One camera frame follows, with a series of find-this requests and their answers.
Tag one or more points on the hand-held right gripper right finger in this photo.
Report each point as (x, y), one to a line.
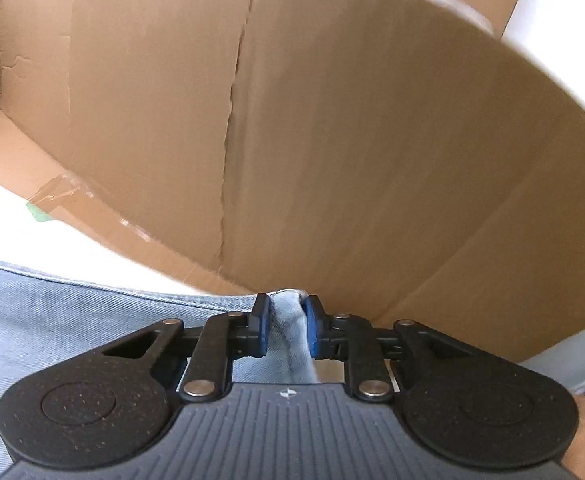
(314, 329)

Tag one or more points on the cream printed blanket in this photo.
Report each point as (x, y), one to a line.
(17, 235)

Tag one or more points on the light blue denim jeans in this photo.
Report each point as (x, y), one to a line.
(47, 325)

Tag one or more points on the brown cardboard box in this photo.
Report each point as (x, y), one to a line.
(352, 150)

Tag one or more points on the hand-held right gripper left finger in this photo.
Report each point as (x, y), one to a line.
(262, 327)

